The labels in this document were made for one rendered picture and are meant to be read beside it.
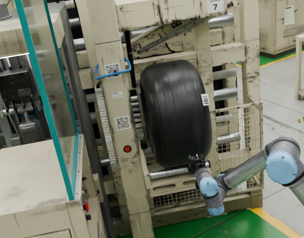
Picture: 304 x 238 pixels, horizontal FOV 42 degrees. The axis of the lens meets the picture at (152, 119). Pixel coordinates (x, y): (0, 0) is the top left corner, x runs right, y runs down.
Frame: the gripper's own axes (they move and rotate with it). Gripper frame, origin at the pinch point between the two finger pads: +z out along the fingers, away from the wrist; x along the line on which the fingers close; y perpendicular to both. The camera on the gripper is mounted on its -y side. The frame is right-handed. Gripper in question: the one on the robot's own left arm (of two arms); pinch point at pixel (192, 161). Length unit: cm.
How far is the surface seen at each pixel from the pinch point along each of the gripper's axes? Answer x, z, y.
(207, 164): -9.9, 11.4, -8.7
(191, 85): -4.6, 2.5, 39.3
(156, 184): 19.8, 9.6, -13.8
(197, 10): -19, 35, 72
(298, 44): -184, 258, 1
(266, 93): -159, 304, -65
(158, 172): 17.5, 12.0, -7.9
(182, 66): -3.7, 14.4, 47.2
